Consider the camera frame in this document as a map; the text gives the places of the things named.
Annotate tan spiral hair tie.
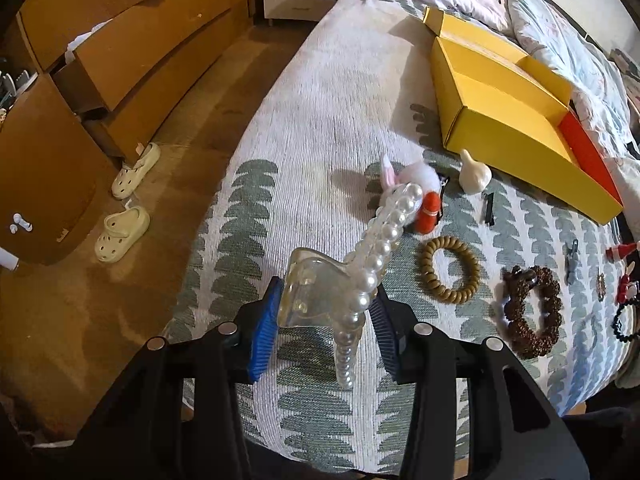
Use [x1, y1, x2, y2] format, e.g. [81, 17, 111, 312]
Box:
[418, 235, 482, 305]

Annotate white bunny carrot hair clip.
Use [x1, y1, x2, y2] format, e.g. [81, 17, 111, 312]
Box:
[378, 154, 444, 235]

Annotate yellow cardboard box tray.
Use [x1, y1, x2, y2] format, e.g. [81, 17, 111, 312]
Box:
[423, 8, 623, 224]

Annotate cream slipper near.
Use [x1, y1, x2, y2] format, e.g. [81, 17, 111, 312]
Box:
[94, 206, 150, 263]

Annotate pink floral quilt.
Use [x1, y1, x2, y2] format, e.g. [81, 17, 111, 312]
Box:
[416, 0, 639, 159]

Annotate blue cloud hair clip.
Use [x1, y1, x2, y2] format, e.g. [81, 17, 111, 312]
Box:
[565, 238, 579, 285]

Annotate black bobby pin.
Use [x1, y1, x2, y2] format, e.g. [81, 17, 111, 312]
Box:
[484, 193, 495, 226]

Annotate cream slipper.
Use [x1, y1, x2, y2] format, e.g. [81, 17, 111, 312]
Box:
[94, 206, 150, 263]
[111, 142, 160, 200]

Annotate red santa hat clip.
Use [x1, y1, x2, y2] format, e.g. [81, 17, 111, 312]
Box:
[605, 242, 640, 262]

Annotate red cherry bead clip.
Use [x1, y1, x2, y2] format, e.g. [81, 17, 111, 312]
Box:
[616, 261, 639, 304]

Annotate black bead bracelet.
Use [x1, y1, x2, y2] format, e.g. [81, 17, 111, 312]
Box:
[610, 294, 640, 345]

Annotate pearl hair claw clip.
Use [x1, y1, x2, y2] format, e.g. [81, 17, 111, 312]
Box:
[278, 185, 416, 389]

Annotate white pearl garlic clip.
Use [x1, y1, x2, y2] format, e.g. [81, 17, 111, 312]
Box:
[459, 148, 492, 195]

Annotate cream slipper far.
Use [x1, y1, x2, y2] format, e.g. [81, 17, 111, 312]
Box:
[111, 142, 160, 200]

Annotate brown rudraksha bead bracelet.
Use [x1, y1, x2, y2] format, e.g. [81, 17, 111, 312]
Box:
[501, 264, 565, 360]

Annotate green leaf pattern bedspread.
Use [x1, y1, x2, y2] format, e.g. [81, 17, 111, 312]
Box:
[166, 0, 629, 474]

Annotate wooden dresser drawers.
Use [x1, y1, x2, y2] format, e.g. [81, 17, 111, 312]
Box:
[1, 0, 248, 266]

